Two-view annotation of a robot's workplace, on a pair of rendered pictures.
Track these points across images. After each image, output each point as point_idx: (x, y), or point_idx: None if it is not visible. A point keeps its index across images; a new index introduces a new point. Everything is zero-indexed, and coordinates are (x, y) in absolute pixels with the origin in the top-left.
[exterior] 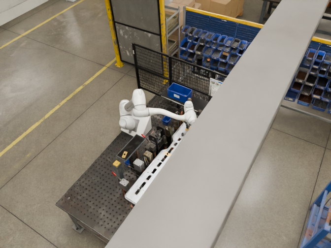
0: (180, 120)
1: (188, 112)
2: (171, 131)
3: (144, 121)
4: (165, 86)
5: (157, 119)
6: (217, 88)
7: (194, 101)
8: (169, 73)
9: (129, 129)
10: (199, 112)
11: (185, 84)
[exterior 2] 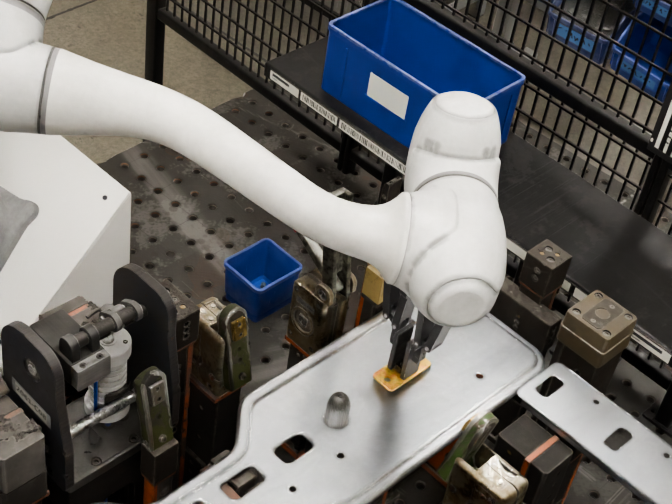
0: (336, 250)
1: (441, 193)
2: (243, 357)
3: (67, 230)
4: (328, 32)
5: (200, 258)
6: None
7: (524, 175)
8: None
9: None
10: (539, 263)
11: (487, 27)
